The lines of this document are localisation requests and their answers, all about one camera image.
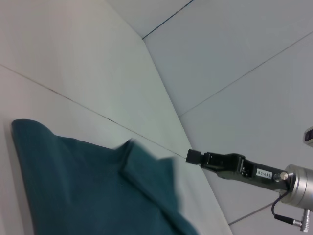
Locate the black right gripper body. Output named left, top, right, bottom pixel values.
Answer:
left=200, top=151, right=295, bottom=192

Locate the silver cable connector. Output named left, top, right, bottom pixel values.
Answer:
left=292, top=207, right=313, bottom=233

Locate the teal FREE print t-shirt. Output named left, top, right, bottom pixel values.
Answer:
left=11, top=118, right=200, bottom=235

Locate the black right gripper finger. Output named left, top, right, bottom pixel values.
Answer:
left=185, top=149, right=206, bottom=167

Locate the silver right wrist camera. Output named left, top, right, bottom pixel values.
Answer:
left=303, top=126, right=313, bottom=147

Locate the dark right arm cable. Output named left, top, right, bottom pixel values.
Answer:
left=271, top=189, right=295, bottom=224

